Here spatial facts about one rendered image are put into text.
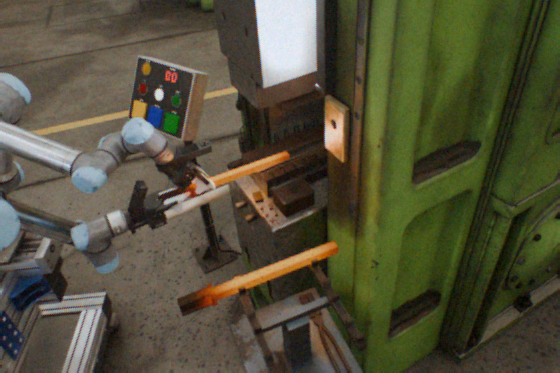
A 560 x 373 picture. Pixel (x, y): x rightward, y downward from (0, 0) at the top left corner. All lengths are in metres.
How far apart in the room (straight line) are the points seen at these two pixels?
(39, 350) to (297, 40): 1.73
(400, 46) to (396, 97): 0.12
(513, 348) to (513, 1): 1.62
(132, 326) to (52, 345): 0.38
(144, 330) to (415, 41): 1.91
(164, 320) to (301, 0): 1.75
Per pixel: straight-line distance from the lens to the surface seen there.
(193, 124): 1.81
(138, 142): 1.27
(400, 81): 1.00
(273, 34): 1.18
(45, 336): 2.33
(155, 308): 2.47
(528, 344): 2.43
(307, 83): 1.36
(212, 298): 1.18
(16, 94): 1.52
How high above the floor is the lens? 1.95
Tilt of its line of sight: 37 degrees down
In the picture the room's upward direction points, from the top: 5 degrees counter-clockwise
